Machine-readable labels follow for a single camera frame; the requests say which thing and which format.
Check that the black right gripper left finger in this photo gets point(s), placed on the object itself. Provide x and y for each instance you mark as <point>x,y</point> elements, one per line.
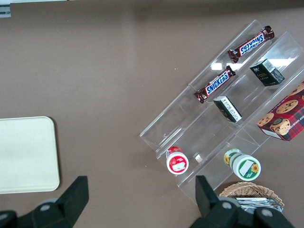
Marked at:
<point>64,209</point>

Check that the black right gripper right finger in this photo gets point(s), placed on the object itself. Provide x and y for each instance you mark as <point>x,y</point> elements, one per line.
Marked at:
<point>213,216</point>

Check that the small tan wicker basket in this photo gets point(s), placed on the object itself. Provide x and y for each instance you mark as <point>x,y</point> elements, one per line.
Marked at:
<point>244,188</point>

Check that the cream plastic tray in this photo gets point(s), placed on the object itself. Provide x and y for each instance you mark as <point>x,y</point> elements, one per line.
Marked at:
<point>26,154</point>

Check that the green lidded snack cup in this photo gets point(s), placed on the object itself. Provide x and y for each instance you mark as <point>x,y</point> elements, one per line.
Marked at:
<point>244,166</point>

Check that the red lidded snack cup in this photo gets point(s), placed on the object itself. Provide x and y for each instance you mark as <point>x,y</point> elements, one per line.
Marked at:
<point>177,162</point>

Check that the clear acrylic stepped stand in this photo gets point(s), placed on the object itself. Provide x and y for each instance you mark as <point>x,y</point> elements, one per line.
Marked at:
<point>190,133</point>

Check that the small black carton box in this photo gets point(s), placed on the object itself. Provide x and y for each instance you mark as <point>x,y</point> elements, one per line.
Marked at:
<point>228,109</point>
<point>266,73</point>

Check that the red tartan cookie box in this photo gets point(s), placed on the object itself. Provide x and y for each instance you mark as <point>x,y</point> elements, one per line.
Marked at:
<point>285,118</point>

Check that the Snickers chocolate bar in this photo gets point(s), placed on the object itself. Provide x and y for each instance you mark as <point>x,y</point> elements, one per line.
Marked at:
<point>215,85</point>
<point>251,44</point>

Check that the small grey metal bracket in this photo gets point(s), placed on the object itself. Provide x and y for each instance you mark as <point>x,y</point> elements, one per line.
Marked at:
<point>5,10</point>

